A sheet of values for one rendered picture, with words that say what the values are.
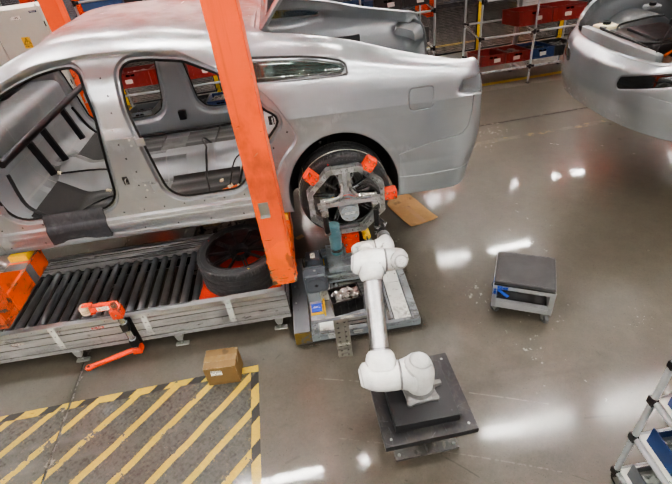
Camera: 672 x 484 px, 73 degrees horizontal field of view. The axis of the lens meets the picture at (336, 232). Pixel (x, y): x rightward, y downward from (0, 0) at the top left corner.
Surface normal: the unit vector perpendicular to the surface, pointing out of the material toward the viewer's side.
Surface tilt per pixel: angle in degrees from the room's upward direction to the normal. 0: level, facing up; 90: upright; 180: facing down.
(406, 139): 90
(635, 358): 0
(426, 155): 90
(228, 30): 90
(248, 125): 90
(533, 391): 0
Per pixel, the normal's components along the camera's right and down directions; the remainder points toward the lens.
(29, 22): 0.16, 0.58
